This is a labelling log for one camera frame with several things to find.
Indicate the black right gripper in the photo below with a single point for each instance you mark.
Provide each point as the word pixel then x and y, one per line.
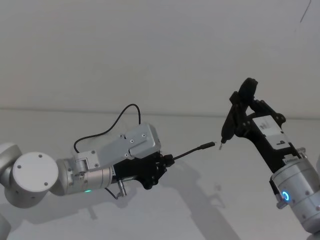
pixel 262 147

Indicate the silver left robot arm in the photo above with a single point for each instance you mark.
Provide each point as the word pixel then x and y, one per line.
pixel 82 178

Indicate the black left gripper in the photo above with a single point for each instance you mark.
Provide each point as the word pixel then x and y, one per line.
pixel 135 170

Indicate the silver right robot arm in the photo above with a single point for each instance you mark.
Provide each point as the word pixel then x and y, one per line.
pixel 297 190

